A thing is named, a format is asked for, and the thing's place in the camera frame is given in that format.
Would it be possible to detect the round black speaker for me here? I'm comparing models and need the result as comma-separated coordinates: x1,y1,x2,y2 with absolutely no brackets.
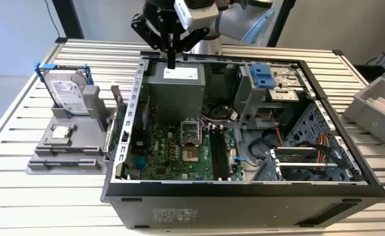
208,104,233,121

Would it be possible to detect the grey parts rack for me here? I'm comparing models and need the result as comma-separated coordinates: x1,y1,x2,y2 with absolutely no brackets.
27,85,121,175

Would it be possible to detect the grey open storage bin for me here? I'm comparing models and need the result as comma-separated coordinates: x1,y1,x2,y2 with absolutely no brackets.
342,76,385,149

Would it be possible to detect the orange yellow wire bundle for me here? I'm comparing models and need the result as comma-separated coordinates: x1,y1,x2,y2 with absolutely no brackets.
312,134,333,174

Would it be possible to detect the low grey disk bay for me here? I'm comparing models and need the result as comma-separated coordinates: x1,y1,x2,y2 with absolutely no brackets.
253,146,356,182

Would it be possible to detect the tall silver disk bay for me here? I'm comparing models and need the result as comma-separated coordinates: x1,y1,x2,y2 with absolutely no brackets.
233,62,310,128

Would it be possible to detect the CPU socket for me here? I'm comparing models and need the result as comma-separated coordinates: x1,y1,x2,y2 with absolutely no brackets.
181,145,202,163

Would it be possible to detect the black RAM slot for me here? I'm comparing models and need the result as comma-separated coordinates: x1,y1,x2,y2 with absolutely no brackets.
221,124,232,180
210,124,220,180
214,124,224,180
217,124,228,180

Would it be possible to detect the blue plastic drive latch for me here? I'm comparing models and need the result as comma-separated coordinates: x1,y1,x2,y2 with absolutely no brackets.
249,63,272,89

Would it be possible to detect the green motherboard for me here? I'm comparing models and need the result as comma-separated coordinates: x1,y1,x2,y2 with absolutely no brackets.
128,124,245,182

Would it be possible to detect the silver white wrist camera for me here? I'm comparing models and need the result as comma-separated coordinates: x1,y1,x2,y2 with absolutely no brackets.
173,0,218,30

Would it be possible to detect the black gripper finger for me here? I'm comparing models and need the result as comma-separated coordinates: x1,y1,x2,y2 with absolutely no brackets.
170,28,210,69
130,13,172,69

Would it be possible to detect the black PC case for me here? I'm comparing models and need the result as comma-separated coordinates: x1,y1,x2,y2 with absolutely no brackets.
98,50,385,231

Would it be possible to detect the hard disk in blue carrier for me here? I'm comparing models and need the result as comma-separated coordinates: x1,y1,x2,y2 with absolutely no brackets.
35,62,96,118

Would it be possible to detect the white block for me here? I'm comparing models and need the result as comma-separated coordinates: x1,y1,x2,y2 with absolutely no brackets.
365,96,385,111

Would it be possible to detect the silver CPU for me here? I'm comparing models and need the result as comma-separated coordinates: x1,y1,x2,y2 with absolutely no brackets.
49,125,72,138

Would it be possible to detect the green graphics card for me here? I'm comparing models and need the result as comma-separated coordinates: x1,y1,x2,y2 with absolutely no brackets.
101,85,129,160

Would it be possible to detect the grey power supply unit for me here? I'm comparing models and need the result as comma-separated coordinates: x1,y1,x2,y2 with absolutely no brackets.
141,61,206,125

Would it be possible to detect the black post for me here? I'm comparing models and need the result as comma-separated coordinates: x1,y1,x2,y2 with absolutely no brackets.
265,0,298,49
52,0,85,40

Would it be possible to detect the thin orange wire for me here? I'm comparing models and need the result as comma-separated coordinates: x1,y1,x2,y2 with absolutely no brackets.
273,122,284,148

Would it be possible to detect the metal socket cover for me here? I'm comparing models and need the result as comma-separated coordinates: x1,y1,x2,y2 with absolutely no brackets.
180,118,202,146

